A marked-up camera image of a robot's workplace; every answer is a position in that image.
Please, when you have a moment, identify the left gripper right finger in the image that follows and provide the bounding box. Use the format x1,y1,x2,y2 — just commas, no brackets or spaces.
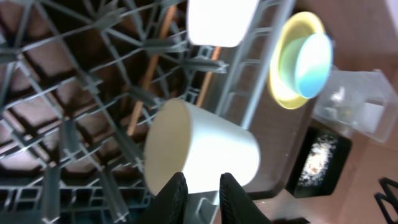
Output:
219,173,272,224

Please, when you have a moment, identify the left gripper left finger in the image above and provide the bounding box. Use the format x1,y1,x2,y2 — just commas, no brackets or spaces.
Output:
135,172,188,224

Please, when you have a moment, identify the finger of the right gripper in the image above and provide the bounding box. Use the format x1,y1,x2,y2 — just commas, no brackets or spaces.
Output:
374,177,397,224

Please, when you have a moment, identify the cream white cup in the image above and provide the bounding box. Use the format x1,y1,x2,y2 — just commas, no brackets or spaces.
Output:
144,98,261,195

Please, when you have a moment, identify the white tissue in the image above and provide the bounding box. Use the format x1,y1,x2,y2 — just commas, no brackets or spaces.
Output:
330,86,345,104

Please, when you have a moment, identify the light blue bowl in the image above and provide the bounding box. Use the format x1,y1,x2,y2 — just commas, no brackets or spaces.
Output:
279,34,333,98

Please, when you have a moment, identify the wooden chopstick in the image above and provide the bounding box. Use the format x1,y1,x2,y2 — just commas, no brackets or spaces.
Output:
127,5,177,136
196,47,221,108

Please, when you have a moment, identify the white bowl with food residue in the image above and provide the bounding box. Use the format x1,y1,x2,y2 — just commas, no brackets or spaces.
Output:
187,0,259,47

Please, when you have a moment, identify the black tray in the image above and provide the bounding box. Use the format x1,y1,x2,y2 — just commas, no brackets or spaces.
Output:
285,127,352,198

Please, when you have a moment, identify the spilled rice food pile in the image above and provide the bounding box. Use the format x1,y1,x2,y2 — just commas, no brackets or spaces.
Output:
298,134,338,187

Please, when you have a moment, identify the clear plastic bin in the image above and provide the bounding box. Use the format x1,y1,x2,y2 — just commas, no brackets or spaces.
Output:
313,68,397,143

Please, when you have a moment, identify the brown serving tray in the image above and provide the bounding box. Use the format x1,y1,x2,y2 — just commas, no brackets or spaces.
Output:
211,0,398,200

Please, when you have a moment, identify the grey plastic dish rack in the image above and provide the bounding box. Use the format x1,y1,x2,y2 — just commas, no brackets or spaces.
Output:
1,1,291,223

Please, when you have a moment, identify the yellow plate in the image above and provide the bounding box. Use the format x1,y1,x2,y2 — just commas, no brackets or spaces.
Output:
267,11,325,110

